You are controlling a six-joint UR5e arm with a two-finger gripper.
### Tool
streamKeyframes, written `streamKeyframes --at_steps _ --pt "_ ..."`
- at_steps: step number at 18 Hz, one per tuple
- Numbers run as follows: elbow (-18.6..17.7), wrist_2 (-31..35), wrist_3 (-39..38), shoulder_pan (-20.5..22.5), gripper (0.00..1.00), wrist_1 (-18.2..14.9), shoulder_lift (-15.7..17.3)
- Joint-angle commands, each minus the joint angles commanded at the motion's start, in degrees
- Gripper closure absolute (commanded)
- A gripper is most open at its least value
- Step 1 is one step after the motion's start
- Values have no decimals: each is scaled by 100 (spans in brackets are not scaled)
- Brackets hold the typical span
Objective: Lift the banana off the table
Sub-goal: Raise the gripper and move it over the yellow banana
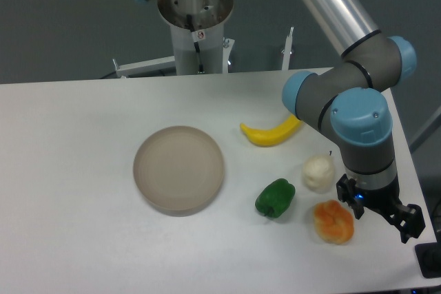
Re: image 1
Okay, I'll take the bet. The beige round plate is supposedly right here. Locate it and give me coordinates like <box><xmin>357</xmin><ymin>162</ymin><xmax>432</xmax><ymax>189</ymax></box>
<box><xmin>133</xmin><ymin>126</ymin><xmax>225</xmax><ymax>216</ymax></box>

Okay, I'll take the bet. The green toy bell pepper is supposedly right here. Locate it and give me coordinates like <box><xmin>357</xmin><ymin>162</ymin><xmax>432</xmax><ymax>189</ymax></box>
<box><xmin>254</xmin><ymin>178</ymin><xmax>296</xmax><ymax>218</ymax></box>

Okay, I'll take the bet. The white metal bracket left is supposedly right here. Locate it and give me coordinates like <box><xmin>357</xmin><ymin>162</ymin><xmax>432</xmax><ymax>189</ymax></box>
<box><xmin>112</xmin><ymin>56</ymin><xmax>175</xmax><ymax>78</ymax></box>

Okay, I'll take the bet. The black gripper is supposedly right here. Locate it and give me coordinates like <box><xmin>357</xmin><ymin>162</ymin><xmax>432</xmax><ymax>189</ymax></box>
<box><xmin>336</xmin><ymin>168</ymin><xmax>425</xmax><ymax>244</ymax></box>

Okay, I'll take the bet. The white metal bracket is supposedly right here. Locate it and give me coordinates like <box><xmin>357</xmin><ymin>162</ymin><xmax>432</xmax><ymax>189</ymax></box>
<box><xmin>281</xmin><ymin>26</ymin><xmax>294</xmax><ymax>71</ymax></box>
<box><xmin>112</xmin><ymin>56</ymin><xmax>175</xmax><ymax>78</ymax></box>

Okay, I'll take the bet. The yellow toy banana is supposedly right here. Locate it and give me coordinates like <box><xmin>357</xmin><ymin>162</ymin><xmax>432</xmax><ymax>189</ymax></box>
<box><xmin>239</xmin><ymin>115</ymin><xmax>303</xmax><ymax>147</ymax></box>

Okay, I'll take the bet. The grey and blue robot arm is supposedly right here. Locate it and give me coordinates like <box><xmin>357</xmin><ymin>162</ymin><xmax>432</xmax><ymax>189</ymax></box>
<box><xmin>157</xmin><ymin>0</ymin><xmax>425</xmax><ymax>242</ymax></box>

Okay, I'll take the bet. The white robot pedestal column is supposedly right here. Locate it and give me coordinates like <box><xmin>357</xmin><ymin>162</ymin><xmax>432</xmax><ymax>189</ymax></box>
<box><xmin>170</xmin><ymin>24</ymin><xmax>224</xmax><ymax>76</ymax></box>

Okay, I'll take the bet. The white metal bracket right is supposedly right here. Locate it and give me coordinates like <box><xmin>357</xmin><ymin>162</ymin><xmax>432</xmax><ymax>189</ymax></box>
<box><xmin>281</xmin><ymin>26</ymin><xmax>294</xmax><ymax>71</ymax></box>

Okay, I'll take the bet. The white toy garlic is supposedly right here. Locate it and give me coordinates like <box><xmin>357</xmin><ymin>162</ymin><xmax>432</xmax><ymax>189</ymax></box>
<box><xmin>302</xmin><ymin>154</ymin><xmax>335</xmax><ymax>193</ymax></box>

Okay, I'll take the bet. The black device at table edge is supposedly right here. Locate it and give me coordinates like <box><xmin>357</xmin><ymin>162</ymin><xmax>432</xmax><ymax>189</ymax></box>
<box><xmin>415</xmin><ymin>242</ymin><xmax>440</xmax><ymax>279</ymax></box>

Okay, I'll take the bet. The black cable on pedestal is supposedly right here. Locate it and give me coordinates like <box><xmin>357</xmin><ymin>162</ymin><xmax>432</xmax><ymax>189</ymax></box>
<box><xmin>186</xmin><ymin>14</ymin><xmax>205</xmax><ymax>75</ymax></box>

